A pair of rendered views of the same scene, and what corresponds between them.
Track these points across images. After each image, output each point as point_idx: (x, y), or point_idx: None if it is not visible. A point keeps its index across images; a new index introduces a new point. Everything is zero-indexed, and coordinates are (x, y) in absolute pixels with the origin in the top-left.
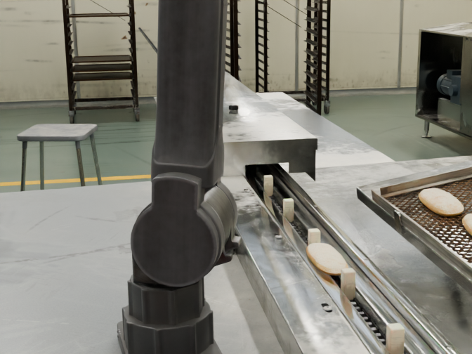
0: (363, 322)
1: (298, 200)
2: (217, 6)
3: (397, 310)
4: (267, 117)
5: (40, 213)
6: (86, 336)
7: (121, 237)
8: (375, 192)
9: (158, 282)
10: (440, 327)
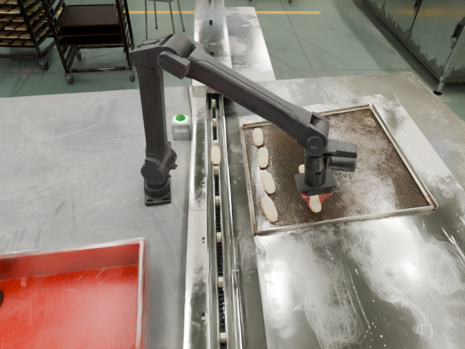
0: (213, 189)
1: (221, 114)
2: (159, 116)
3: (225, 185)
4: (222, 62)
5: (131, 106)
6: (136, 179)
7: None
8: (239, 127)
9: (149, 182)
10: (241, 187)
